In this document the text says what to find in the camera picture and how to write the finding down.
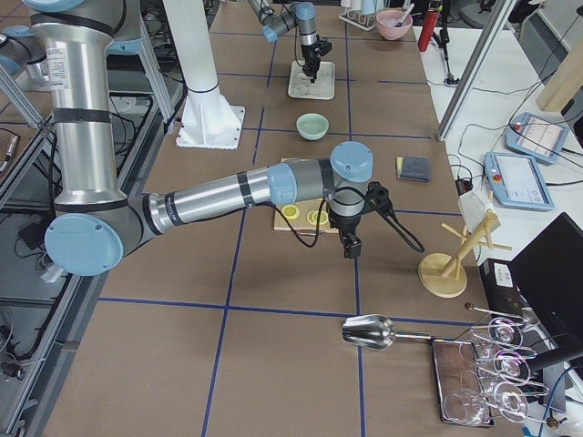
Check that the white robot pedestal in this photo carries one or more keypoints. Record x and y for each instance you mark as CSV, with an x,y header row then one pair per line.
x,y
208,120

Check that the clear wine glass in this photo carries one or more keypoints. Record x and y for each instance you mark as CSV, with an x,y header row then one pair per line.
x,y
483,403
505,366
500,334

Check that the blue teach pendant near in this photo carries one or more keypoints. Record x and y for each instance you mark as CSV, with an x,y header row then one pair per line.
x,y
516,181

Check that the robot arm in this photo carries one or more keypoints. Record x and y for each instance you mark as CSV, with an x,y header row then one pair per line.
x,y
299,16
96,223

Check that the green ceramic bowl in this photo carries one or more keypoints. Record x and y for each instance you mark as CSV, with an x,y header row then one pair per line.
x,y
312,126

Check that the wooden mug tree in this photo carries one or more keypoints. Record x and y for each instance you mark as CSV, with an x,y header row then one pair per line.
x,y
442,274

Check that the blue teach pendant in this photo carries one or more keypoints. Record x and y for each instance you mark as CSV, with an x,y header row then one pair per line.
x,y
534,136
516,181

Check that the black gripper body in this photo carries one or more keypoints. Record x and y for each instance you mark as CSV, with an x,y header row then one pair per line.
x,y
344,225
310,53

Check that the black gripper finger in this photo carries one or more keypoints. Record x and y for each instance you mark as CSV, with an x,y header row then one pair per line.
x,y
311,71

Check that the aluminium frame post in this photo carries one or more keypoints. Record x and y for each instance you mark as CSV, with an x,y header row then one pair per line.
x,y
485,42

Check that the wine glass rack tray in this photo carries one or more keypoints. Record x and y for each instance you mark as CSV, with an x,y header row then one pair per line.
x,y
457,385

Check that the upper clear wine glass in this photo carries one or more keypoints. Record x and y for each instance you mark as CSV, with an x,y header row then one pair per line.
x,y
500,334

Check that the yellow lemon slice left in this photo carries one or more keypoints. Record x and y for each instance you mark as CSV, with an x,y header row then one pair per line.
x,y
290,212

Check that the middle clear wine glass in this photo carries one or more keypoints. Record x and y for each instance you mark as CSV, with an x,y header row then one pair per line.
x,y
505,366

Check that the dark grey sponge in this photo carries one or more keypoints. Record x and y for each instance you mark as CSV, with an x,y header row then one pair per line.
x,y
413,168

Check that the pink mixing bowl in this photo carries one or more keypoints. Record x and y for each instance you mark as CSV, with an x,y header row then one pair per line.
x,y
390,25

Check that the white wire cup rack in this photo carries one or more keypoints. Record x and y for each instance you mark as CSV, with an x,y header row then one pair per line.
x,y
359,13

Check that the metal scoop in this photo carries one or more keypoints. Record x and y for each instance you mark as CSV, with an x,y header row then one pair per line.
x,y
377,332

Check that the white rectangular tray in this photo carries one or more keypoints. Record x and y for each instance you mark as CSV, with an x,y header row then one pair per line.
x,y
300,86

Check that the blue teach pendant far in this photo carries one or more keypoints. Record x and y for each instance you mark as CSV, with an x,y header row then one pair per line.
x,y
534,136

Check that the lower clear wine glass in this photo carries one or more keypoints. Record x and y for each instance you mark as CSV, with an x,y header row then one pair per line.
x,y
483,403

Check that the black monitor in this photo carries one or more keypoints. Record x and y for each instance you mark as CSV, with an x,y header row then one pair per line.
x,y
548,273

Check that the wooden cutting board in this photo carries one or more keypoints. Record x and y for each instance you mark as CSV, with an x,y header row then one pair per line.
x,y
302,182

